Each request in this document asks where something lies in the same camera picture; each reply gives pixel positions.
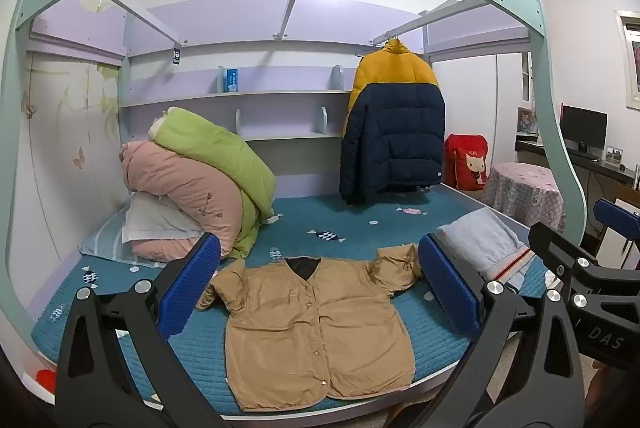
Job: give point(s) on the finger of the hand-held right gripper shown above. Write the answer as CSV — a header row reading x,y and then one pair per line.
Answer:
x,y
617,214
575,258

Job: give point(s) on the white pillow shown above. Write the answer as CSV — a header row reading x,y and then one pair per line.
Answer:
x,y
150,220

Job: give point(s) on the yellow and navy puffer jacket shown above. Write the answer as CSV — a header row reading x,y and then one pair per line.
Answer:
x,y
395,133

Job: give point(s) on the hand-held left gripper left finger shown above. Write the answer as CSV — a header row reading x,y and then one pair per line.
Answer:
x,y
192,278

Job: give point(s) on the black computer monitor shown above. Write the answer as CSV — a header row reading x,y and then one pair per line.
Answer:
x,y
582,126

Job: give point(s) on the small blue box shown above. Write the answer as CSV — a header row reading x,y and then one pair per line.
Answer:
x,y
231,81

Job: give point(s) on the round table with printed cloth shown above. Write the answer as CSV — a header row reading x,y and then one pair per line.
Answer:
x,y
522,193

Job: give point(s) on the red object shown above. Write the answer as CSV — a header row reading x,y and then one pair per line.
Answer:
x,y
46,380

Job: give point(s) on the purple wall shelf unit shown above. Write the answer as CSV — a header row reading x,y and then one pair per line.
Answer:
x,y
280,118

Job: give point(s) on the tan jacket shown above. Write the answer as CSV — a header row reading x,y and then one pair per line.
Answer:
x,y
310,323

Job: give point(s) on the small photo frame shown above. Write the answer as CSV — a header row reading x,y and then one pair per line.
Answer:
x,y
614,157

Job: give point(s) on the framed wall picture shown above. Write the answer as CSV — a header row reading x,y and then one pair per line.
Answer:
x,y
631,58

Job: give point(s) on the striped blue pillow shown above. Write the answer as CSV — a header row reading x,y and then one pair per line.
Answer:
x,y
102,240

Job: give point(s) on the folded grey pants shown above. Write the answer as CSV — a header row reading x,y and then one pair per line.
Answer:
x,y
480,238

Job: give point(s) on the small cartoon picture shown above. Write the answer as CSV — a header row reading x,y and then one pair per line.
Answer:
x,y
526,122

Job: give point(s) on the red cartoon bag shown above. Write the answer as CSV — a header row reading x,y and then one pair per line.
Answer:
x,y
467,163

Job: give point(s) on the pink quilt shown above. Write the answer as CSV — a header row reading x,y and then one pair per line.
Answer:
x,y
185,193

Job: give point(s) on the green quilt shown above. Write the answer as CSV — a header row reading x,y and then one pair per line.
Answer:
x,y
220,153

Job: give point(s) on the teal quilted bed mat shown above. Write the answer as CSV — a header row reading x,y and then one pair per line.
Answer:
x,y
350,218

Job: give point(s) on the dark desk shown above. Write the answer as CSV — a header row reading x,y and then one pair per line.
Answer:
x,y
600,171

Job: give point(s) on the clothes hanger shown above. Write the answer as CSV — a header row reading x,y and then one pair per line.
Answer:
x,y
372,51

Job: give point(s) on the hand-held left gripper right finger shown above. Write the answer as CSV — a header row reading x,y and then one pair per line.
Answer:
x,y
450,283

